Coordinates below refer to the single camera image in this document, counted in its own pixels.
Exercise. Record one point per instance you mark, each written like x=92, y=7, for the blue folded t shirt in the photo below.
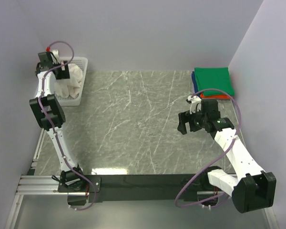
x=195, y=88

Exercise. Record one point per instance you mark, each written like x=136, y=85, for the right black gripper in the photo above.
x=186, y=117

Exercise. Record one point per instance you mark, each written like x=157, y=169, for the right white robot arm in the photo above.
x=252, y=188

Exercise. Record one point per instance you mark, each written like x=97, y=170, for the aluminium frame rail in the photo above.
x=36, y=192

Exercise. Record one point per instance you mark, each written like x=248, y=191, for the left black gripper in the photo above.
x=64, y=74

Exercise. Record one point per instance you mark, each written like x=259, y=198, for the orange folded t shirt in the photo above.
x=217, y=97

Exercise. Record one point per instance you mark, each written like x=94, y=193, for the white plastic basket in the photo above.
x=82, y=62

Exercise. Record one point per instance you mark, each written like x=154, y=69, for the green folded t shirt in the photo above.
x=217, y=78

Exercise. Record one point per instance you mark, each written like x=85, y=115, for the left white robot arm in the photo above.
x=50, y=117

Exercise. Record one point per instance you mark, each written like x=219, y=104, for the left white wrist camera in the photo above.
x=54, y=54

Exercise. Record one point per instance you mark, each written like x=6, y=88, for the white t shirt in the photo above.
x=71, y=87

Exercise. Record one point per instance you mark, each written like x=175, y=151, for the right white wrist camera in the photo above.
x=195, y=103

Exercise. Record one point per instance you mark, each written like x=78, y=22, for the black base beam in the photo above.
x=99, y=188

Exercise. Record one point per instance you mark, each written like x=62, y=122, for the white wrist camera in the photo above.
x=54, y=54
x=195, y=103

